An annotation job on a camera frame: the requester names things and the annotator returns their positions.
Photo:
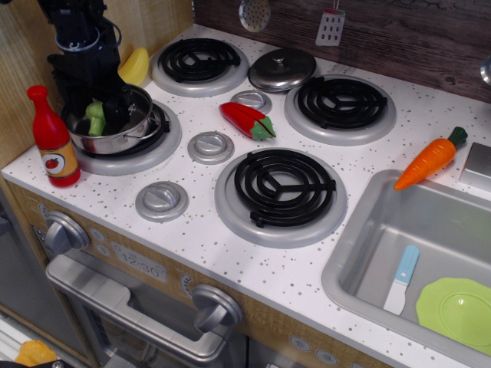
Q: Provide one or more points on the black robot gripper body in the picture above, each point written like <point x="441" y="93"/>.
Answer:
<point x="90" y="54"/>

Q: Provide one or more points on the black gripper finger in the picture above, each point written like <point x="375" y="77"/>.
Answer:
<point x="74" y="92"/>
<point x="116" y="114"/>

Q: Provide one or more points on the green toy broccoli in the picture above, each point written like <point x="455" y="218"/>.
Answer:
<point x="95" y="113"/>

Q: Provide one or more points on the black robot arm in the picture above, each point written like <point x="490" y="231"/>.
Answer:
<point x="75" y="13"/>

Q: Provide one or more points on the stainless steel pan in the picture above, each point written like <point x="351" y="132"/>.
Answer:
<point x="144" y="125"/>

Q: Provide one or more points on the yellow toy banana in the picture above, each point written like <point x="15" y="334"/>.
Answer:
<point x="134" y="70"/>

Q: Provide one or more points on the red toy ketchup bottle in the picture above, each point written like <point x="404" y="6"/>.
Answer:
<point x="53" y="141"/>

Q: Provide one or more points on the front left stove burner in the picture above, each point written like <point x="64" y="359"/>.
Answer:
<point x="158" y="151"/>

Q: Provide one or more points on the grey stovetop knob front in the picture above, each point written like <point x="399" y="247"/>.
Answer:
<point x="161" y="201"/>

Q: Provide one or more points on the grey stovetop knob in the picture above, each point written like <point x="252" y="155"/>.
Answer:
<point x="254" y="99"/>
<point x="161" y="201"/>
<point x="210" y="148"/>

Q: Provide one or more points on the grey stovetop knob middle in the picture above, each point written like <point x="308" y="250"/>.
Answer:
<point x="210" y="148"/>

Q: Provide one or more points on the red toy chili pepper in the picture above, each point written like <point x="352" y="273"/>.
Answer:
<point x="253" y="123"/>

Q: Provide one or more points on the left oven dial knob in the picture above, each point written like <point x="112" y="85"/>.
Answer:
<point x="64" y="234"/>

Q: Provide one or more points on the oven dial knob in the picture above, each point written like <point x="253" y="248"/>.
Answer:
<point x="215" y="308"/>
<point x="64" y="234"/>

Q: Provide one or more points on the grey stovetop knob back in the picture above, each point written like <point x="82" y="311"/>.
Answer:
<point x="254" y="99"/>

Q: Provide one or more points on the hanging perforated steel ladle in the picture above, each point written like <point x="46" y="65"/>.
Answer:
<point x="254" y="15"/>

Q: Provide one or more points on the steel pot lid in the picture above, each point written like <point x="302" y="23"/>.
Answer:
<point x="282" y="69"/>

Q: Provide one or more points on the front right stove burner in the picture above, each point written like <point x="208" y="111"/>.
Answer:
<point x="280" y="198"/>

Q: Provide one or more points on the right oven dial knob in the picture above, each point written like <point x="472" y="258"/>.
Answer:
<point x="215" y="308"/>

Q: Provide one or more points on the back right stove burner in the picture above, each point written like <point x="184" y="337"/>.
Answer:
<point x="340" y="111"/>

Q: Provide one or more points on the yellow object on floor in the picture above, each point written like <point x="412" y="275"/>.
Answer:
<point x="34" y="352"/>

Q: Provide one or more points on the silver sink basin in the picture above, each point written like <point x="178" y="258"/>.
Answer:
<point x="451" y="230"/>

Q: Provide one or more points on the orange toy carrot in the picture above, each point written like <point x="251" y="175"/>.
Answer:
<point x="436" y="155"/>

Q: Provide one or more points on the grey faucet base block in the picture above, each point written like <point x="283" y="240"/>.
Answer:
<point x="476" y="171"/>

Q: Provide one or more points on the steel utensil at right edge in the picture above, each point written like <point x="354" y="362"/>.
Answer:
<point x="485" y="70"/>

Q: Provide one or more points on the green toy plate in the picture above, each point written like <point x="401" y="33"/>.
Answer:
<point x="458" y="308"/>

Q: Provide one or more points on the silver oven door handle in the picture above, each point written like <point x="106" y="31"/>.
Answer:
<point x="112" y="300"/>

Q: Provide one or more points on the blue handled toy knife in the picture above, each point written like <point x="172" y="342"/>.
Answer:
<point x="396" y="296"/>

